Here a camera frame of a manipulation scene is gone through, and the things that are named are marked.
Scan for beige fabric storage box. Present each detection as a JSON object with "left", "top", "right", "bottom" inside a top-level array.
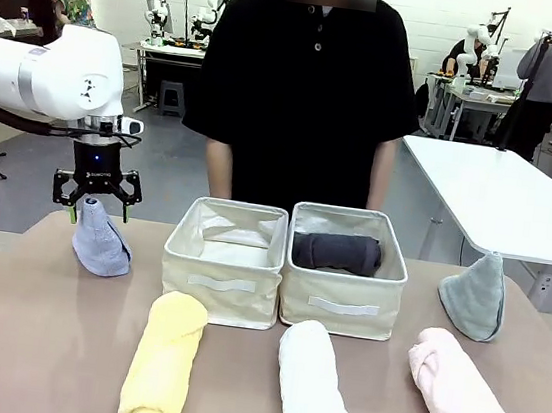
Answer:
[
  {"left": 274, "top": 198, "right": 416, "bottom": 344},
  {"left": 155, "top": 192, "right": 292, "bottom": 332}
]

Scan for yellow towel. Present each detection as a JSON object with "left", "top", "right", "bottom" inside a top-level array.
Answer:
[{"left": 117, "top": 286, "right": 212, "bottom": 413}]

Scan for grey green cone towel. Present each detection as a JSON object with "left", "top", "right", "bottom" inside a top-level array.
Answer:
[{"left": 430, "top": 245, "right": 513, "bottom": 345}]

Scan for person's right forearm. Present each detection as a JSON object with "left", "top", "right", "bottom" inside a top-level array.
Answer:
[{"left": 200, "top": 136, "right": 240, "bottom": 200}]

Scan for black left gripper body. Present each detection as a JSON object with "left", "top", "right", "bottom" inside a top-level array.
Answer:
[{"left": 66, "top": 128, "right": 132, "bottom": 198}]

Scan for person's left forearm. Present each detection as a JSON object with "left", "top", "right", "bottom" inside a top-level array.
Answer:
[{"left": 364, "top": 136, "right": 399, "bottom": 214}]

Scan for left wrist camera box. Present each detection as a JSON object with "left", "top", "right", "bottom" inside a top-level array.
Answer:
[{"left": 116, "top": 115, "right": 146, "bottom": 139}]

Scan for grey plastic stool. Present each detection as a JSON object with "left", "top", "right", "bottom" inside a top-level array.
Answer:
[{"left": 155, "top": 78, "right": 190, "bottom": 119}]

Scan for seated person in black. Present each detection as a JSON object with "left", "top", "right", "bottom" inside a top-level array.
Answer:
[{"left": 442, "top": 35, "right": 479, "bottom": 84}]

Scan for pink towel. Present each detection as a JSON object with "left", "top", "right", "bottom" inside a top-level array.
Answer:
[{"left": 400, "top": 324, "right": 552, "bottom": 413}]

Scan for dark grey rolled towel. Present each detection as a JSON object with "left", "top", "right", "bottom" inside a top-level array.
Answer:
[{"left": 290, "top": 227, "right": 385, "bottom": 280}]

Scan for person in black polo shirt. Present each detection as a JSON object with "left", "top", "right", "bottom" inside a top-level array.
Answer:
[{"left": 173, "top": 0, "right": 433, "bottom": 223}]

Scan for white towel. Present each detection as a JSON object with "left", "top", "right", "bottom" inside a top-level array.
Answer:
[{"left": 270, "top": 316, "right": 367, "bottom": 413}]

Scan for lavender blue cone towel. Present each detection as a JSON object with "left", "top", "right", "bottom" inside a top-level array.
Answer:
[{"left": 69, "top": 194, "right": 140, "bottom": 280}]

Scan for grey background work table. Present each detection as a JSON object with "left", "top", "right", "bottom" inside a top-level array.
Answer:
[{"left": 420, "top": 72, "right": 520, "bottom": 149}]

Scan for white background robot table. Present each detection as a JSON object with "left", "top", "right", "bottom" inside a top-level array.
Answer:
[{"left": 128, "top": 39, "right": 209, "bottom": 121}]

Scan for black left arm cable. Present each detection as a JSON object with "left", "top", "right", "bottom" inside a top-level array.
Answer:
[{"left": 0, "top": 94, "right": 146, "bottom": 152}]

